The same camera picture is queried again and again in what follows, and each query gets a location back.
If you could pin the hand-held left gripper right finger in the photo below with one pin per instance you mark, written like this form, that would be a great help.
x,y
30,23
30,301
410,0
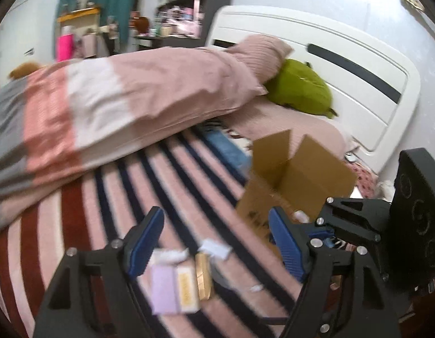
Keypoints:
x,y
287,243

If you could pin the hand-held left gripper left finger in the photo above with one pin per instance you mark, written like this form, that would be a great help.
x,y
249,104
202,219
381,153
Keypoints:
x,y
146,244

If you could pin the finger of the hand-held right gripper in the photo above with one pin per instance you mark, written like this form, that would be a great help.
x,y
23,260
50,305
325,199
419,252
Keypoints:
x,y
351,223

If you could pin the small purple box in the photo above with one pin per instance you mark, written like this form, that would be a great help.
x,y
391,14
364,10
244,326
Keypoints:
x,y
164,288

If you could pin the brown cardboard box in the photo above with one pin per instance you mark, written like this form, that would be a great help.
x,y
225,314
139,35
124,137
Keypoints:
x,y
309,176

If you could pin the white paper scrap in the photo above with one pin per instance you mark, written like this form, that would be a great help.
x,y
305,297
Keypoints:
x,y
168,255

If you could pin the pink polka dot cloth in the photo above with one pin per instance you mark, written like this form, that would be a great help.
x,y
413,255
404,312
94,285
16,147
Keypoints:
x,y
362,181

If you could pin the flat gold box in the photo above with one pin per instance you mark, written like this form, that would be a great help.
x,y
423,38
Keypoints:
x,y
203,278

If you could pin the white crumpled wrapper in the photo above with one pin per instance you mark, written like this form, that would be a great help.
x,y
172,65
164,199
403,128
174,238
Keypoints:
x,y
214,248

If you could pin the striped pink blanket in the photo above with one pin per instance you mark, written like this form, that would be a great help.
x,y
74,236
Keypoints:
x,y
210,200

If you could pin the blue cloth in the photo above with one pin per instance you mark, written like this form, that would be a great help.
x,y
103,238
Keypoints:
x,y
227,151

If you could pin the pink bed sheet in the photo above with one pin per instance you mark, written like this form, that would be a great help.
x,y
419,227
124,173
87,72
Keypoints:
x,y
291,123

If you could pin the green plush toy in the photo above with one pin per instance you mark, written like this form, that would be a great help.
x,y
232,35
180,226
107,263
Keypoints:
x,y
298,88

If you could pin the pink white grey duvet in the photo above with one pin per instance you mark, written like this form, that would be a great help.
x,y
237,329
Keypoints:
x,y
133,95

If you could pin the white bed headboard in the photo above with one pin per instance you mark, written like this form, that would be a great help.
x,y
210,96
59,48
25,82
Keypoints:
x,y
347,56

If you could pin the pink pillow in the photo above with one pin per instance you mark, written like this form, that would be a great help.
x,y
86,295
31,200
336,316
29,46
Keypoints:
x,y
259,56

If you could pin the bright pink bottle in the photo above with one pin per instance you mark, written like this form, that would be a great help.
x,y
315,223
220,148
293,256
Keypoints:
x,y
64,48

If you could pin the brown plush toy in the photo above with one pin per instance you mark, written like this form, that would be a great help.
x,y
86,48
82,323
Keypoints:
x,y
23,70

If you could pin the brown round jar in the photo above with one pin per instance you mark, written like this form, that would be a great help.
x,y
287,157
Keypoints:
x,y
140,24

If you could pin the yellow wooden shelf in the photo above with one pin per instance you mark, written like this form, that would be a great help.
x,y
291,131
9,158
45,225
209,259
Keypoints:
x,y
78,14

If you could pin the teal curtain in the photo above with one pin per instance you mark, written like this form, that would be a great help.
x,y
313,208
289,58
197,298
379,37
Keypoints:
x,y
115,0

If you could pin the dark grey shelf unit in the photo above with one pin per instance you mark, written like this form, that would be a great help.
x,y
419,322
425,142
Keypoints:
x,y
217,0

